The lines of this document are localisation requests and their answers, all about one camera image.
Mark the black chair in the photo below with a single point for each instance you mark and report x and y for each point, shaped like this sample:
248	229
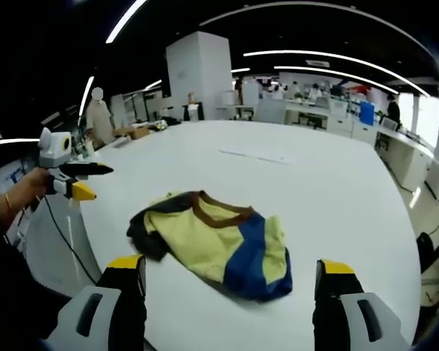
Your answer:
430	252

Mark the cardboard box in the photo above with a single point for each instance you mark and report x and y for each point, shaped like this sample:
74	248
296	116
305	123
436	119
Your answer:
135	131

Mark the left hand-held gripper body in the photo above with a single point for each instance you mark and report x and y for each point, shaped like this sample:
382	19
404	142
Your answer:
54	149

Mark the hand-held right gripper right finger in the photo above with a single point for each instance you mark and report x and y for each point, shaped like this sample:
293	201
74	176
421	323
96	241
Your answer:
351	314

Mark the white square pillar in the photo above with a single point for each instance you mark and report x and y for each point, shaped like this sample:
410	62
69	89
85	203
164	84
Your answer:
199	75

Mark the person's left hand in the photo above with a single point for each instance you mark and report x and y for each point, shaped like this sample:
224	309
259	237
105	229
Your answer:
34	184

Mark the yellow and blue garment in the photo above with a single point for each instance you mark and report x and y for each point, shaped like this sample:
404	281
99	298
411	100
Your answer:
219	248

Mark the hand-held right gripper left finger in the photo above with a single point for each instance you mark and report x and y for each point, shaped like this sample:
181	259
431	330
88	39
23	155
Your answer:
95	314

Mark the white workbench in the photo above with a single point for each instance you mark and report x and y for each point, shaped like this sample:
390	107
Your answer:
406	157

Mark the blue box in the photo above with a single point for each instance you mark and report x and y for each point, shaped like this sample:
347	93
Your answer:
367	113

